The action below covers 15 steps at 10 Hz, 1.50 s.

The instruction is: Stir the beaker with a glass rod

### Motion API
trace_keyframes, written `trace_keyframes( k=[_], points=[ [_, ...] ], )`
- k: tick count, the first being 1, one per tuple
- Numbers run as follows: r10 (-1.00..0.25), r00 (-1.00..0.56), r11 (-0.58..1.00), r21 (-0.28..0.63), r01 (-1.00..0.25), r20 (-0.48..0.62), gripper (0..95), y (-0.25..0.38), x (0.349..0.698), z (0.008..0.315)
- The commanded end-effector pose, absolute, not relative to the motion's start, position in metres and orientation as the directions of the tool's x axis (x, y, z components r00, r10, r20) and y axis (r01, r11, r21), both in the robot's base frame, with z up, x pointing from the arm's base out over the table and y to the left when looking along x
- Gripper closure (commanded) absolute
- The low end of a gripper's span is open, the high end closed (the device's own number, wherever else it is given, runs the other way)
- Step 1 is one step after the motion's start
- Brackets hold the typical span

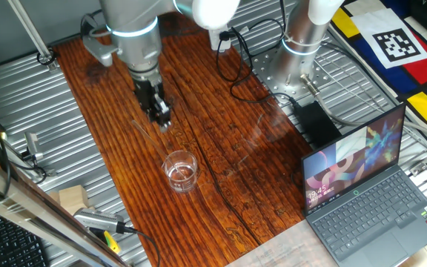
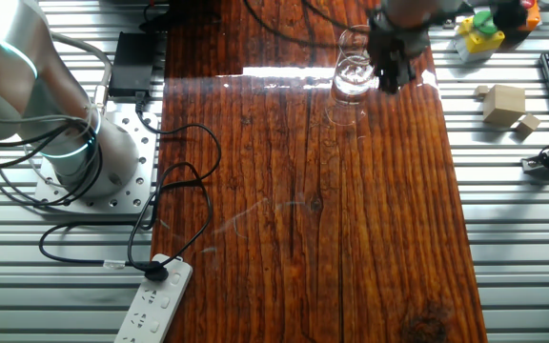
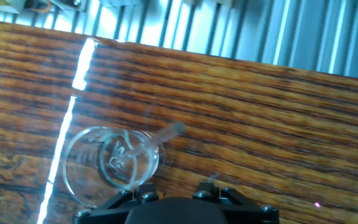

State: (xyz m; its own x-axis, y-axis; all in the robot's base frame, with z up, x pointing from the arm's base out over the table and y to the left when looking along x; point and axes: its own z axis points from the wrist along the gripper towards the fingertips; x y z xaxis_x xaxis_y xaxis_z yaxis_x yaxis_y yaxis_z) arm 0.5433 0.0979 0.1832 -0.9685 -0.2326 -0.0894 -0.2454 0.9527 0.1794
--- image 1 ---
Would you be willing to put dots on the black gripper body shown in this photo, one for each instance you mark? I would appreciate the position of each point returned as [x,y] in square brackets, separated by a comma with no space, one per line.
[145,94]

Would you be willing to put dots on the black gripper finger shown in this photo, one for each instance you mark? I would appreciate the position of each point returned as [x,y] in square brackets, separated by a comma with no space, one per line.
[163,115]
[154,118]

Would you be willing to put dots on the clear glass stirring rod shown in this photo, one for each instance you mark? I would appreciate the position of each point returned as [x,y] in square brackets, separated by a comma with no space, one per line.
[148,139]

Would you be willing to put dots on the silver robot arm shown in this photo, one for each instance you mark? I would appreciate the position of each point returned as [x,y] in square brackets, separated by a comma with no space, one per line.
[135,22]

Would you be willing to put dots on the clear glass beaker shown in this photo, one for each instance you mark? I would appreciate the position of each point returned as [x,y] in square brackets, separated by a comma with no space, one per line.
[180,174]

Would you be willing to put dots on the white power strip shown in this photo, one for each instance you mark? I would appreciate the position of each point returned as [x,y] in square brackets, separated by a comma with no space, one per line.
[213,42]

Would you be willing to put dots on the brown wooden board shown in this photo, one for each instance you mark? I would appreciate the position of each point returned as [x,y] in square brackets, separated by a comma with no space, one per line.
[235,185]

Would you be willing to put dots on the large wooden block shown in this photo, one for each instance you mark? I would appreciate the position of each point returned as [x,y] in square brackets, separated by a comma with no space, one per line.
[73,198]

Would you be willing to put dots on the small wooden block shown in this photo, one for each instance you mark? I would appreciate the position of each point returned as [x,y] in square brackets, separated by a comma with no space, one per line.
[54,197]

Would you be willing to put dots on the yellow box green button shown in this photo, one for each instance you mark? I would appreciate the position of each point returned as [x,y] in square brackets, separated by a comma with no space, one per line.
[111,243]

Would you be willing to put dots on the slanted aluminium pole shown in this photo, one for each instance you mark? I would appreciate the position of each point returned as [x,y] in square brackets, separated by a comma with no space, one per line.
[28,27]

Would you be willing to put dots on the black power adapter brick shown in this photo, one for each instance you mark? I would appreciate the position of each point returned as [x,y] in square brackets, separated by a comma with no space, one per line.
[317,124]

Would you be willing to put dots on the black computer keyboard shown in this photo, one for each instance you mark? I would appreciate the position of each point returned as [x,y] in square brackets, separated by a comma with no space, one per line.
[13,244]

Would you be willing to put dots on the grey open laptop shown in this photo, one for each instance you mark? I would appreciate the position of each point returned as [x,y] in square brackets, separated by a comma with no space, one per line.
[365,211]

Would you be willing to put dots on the white printed marker sheet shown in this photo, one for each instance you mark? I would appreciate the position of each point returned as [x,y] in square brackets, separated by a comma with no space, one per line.
[395,44]

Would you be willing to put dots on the colourful block pattern cloth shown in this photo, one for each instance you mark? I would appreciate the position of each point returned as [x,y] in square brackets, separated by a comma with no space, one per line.
[421,70]

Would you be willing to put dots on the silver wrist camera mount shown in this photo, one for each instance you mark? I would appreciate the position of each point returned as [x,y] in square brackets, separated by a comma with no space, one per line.
[100,50]

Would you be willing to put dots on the perforated aluminium base plate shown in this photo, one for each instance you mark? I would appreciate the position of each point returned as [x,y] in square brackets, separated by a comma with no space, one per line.
[265,70]

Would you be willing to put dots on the aluminium frame beam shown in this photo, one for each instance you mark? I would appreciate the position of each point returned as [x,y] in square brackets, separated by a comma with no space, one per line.
[32,207]

